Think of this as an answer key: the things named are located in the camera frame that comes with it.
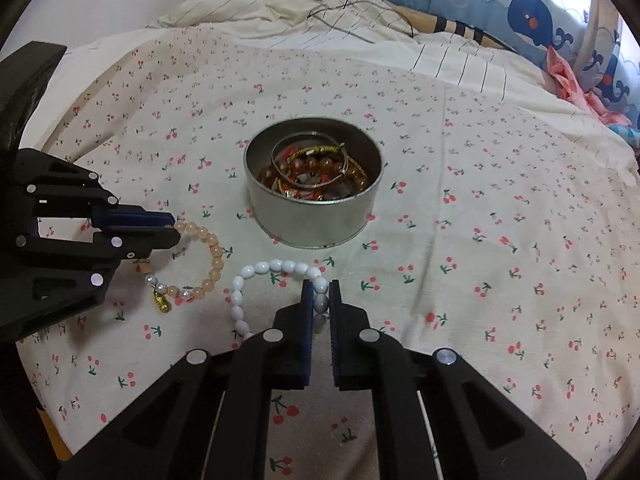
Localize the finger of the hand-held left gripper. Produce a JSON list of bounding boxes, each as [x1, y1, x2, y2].
[[0, 227, 182, 343], [15, 149, 176, 241]]

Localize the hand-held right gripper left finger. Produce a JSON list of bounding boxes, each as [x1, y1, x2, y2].
[[59, 279, 316, 480]]

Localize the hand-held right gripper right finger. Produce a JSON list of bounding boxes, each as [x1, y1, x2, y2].
[[329, 279, 583, 480]]

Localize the pink bead bracelet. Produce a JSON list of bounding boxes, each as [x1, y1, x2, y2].
[[132, 220, 226, 314]]

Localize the white bead bracelet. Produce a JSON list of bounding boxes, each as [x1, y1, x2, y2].
[[229, 259, 331, 342]]

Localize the round metal tin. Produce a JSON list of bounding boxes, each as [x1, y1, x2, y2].
[[243, 116, 385, 249]]

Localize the silver bangle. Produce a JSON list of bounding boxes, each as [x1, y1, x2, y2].
[[272, 157, 357, 203], [270, 131, 353, 192]]

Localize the red cord bracelet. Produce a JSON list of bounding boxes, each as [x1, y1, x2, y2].
[[272, 146, 333, 196]]

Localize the bracelets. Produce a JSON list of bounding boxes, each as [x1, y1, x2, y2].
[[257, 152, 369, 202]]

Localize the cherry print bed sheet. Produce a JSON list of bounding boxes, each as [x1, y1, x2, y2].
[[15, 25, 640, 480]]

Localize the cream striped blanket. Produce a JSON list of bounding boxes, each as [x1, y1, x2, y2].
[[147, 0, 640, 171]]

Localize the tan striped pillow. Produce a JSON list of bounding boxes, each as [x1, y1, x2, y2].
[[395, 7, 517, 53]]

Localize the pink cloth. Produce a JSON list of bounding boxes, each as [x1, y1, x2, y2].
[[545, 45, 633, 127]]

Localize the whale print pillow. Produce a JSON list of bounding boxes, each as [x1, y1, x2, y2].
[[335, 0, 640, 128]]

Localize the black cable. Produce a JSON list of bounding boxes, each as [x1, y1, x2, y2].
[[230, 0, 422, 40]]

